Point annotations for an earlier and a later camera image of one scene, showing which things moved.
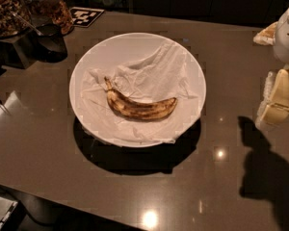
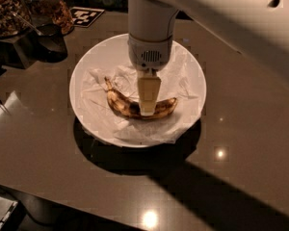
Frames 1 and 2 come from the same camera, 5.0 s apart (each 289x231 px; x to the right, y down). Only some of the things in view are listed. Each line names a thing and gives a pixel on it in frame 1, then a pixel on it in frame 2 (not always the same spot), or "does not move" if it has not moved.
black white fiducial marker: x=84 y=16 does not move
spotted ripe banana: x=123 y=107 does not move
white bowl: x=137 y=89 does not move
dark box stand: x=15 y=51 does not move
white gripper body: x=287 y=38 to x=149 y=54
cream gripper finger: x=277 y=107 to x=148 y=90
